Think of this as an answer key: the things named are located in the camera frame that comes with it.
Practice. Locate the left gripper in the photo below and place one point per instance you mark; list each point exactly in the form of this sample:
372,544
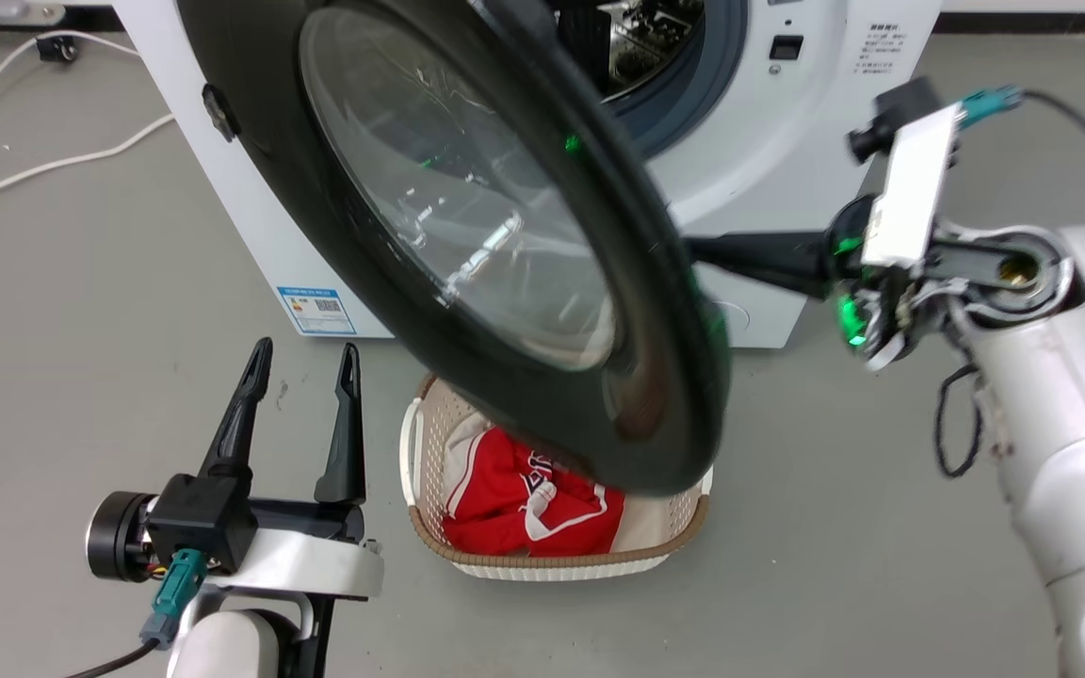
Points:
316,560

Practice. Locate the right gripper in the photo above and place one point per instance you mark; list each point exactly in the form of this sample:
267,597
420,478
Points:
910,188

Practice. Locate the black round washer door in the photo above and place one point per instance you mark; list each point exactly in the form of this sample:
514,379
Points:
251,104

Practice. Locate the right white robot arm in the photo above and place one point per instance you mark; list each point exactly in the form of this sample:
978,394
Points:
1070,452

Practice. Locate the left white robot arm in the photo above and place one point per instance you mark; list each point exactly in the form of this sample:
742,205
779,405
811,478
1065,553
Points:
232,650

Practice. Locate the white front-load washing machine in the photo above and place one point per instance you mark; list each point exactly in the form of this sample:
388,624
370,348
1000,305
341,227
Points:
787,151

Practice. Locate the blue energy label sticker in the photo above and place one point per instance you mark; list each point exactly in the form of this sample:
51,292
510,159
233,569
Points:
316,311

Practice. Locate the red sports garment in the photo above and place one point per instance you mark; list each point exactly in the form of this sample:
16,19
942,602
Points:
495,499

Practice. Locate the steel washer drum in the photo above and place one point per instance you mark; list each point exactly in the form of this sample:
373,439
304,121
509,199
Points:
641,42

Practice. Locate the white wicker laundry basket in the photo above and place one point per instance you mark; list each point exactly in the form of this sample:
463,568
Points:
552,567

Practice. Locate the black floor plug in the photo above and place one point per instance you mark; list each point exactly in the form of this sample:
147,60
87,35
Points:
57,49

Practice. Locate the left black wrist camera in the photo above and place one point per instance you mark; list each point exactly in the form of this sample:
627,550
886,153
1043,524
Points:
203,523

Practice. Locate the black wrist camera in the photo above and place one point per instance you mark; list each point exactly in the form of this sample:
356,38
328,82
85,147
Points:
203,523
886,118

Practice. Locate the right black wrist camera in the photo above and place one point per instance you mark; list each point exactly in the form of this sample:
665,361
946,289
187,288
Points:
886,118

